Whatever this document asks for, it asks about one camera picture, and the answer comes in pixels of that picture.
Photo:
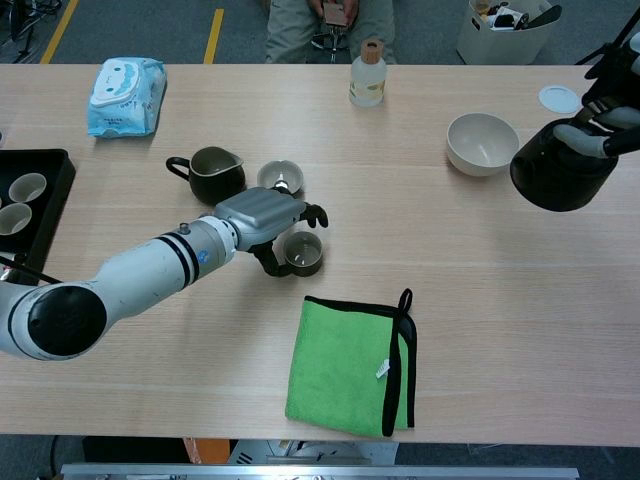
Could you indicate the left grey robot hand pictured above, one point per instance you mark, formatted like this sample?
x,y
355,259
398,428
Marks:
x,y
260,212

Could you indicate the seated person in khaki trousers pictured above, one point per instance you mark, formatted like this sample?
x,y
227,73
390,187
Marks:
x,y
285,40

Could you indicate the white cup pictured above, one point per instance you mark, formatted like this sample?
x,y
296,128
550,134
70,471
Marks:
x,y
15,220
27,187

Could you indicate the cream white bowl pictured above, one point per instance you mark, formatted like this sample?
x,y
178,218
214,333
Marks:
x,y
480,167

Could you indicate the glass bottle with wooden cap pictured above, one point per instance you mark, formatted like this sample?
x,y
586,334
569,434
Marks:
x,y
367,85

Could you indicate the white storage bin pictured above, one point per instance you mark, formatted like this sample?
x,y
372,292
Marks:
x,y
500,45

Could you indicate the grey-green teacup upper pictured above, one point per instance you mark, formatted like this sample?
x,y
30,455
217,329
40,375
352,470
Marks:
x,y
270,175

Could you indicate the blue wet wipes pack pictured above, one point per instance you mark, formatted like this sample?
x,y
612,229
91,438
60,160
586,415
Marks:
x,y
125,110

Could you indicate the dark olive cylindrical teacup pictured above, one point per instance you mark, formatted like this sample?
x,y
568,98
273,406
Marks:
x,y
305,267

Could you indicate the black equipment stand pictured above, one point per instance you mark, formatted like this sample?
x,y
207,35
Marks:
x,y
22,30

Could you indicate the handheld phone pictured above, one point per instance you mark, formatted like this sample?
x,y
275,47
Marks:
x,y
336,14

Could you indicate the orange brown object under table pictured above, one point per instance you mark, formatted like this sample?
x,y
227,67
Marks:
x,y
205,450

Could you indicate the green cloth with black trim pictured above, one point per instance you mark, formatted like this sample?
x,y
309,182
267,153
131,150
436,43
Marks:
x,y
340,370

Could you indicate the black tray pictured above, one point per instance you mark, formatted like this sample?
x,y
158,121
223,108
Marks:
x,y
55,200

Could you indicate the black tripod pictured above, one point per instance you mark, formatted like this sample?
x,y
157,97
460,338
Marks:
x,y
600,52

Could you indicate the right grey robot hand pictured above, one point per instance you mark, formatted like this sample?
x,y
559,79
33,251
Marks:
x,y
620,100

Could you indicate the aluminium rail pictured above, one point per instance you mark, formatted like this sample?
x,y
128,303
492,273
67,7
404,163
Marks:
x,y
320,472

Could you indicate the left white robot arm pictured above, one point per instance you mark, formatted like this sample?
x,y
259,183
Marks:
x,y
140,280

